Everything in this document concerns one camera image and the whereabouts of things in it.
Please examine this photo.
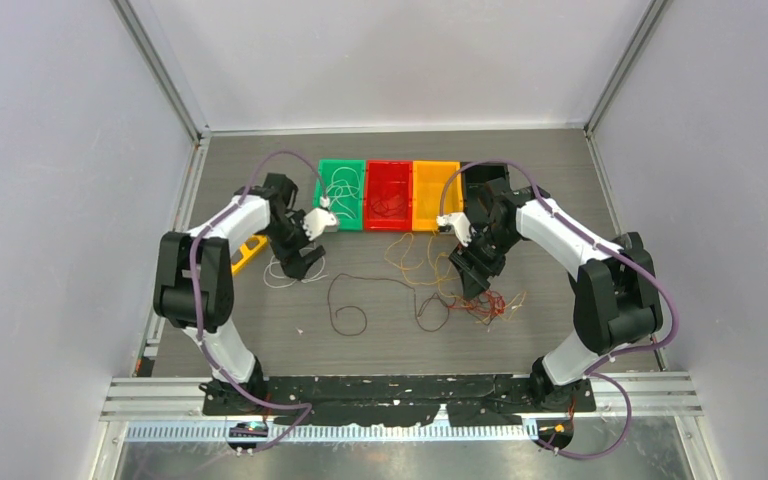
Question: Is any white wire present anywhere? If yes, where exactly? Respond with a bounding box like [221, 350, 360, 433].
[320, 165, 365, 220]
[262, 254, 329, 290]

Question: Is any red plastic bin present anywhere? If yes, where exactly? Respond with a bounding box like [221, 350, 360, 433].
[363, 159, 413, 232]

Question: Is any slotted cable duct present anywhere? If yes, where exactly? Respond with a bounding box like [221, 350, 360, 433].
[125, 419, 547, 443]

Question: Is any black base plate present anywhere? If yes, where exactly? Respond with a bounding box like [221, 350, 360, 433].
[199, 374, 596, 427]

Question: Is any brown wire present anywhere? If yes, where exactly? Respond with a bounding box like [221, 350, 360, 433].
[327, 272, 425, 338]

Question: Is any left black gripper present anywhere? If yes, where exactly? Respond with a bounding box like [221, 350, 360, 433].
[263, 211, 325, 280]

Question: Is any green plastic bin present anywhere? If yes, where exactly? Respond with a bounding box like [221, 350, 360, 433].
[313, 159, 366, 231]

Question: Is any black plastic bin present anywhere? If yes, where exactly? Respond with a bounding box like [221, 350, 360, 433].
[461, 162, 510, 200]

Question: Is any black clear-topped device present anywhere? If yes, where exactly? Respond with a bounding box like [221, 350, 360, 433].
[613, 232, 645, 260]

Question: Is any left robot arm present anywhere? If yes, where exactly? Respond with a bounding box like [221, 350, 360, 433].
[153, 173, 339, 414]

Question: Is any yellow triangular plastic piece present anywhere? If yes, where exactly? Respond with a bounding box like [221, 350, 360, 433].
[231, 235, 269, 276]

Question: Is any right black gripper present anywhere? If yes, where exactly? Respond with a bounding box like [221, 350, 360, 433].
[449, 225, 523, 302]

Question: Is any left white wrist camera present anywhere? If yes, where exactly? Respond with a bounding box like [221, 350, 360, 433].
[302, 195, 340, 241]

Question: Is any yellow plastic bin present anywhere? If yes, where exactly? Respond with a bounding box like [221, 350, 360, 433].
[412, 160, 461, 232]

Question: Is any red wire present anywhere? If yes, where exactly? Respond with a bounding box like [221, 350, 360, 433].
[370, 192, 410, 223]

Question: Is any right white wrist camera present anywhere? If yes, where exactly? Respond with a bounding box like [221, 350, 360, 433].
[436, 211, 473, 247]

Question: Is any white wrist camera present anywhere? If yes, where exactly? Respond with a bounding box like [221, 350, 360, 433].
[302, 195, 340, 241]
[436, 211, 473, 247]

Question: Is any yellow wire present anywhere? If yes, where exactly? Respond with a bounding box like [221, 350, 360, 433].
[383, 231, 465, 299]

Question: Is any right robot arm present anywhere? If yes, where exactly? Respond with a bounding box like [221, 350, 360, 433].
[436, 179, 663, 411]

